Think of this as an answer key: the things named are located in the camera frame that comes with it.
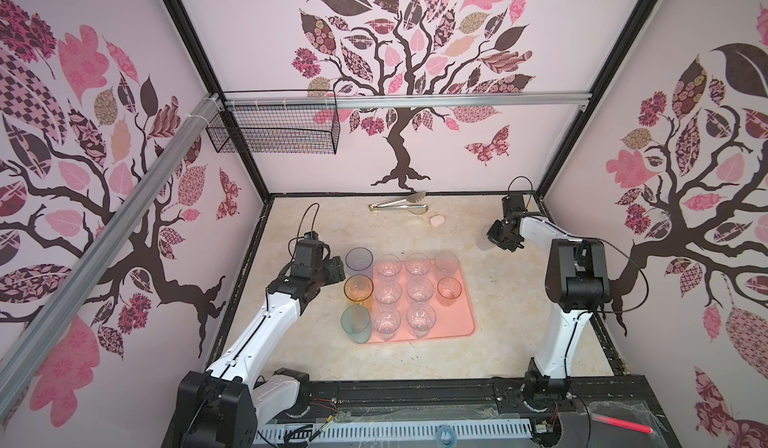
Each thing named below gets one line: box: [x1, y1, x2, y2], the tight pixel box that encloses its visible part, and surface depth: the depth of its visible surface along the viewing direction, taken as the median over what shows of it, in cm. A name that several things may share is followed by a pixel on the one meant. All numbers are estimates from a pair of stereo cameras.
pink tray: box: [369, 259, 476, 343], surface depth 90 cm
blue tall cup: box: [345, 246, 374, 280], surface depth 88 cm
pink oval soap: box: [429, 214, 446, 228], surface depth 113 cm
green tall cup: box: [340, 305, 372, 344], surface depth 83 cm
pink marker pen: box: [591, 413, 653, 435], surface depth 71 cm
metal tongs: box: [368, 191, 429, 215], surface depth 119 cm
